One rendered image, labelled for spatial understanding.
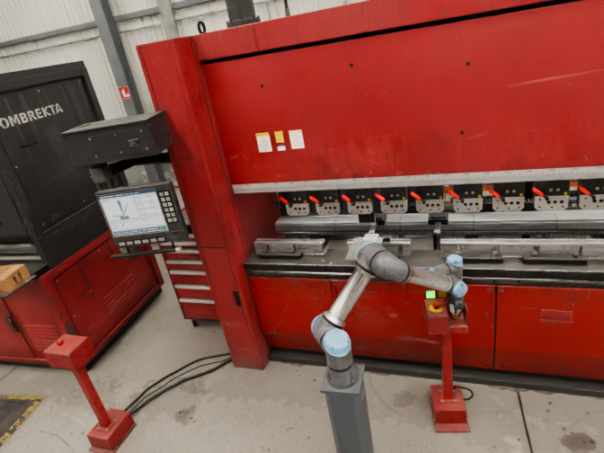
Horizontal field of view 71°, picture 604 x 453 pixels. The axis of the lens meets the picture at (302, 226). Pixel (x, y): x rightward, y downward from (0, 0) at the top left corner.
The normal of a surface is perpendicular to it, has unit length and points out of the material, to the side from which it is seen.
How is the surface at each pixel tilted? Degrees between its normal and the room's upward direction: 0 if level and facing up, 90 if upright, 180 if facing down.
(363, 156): 90
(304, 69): 90
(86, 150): 90
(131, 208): 90
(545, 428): 0
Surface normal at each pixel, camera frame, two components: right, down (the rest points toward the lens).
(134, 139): -0.07, 0.43
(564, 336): -0.31, 0.45
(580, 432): -0.17, -0.89
